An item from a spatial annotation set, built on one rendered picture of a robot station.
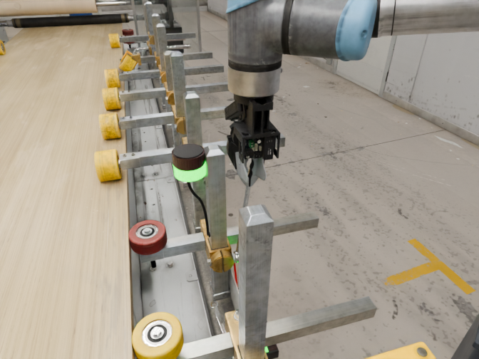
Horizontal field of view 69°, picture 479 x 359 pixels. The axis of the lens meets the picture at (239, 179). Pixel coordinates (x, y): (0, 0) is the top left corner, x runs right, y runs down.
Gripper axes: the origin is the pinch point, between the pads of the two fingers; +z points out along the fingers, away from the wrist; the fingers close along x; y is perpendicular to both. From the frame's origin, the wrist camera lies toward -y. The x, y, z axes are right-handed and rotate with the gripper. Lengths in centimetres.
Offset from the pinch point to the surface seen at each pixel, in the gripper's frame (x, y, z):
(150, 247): -22.2, 2.5, 11.7
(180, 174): -14.4, 4.8, -6.8
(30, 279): -44.5, 5.5, 11.2
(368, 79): 236, -288, 88
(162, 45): -8, -96, -7
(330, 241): 73, -69, 101
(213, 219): -8.7, 4.3, 5.5
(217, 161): -7.4, 4.3, -8.1
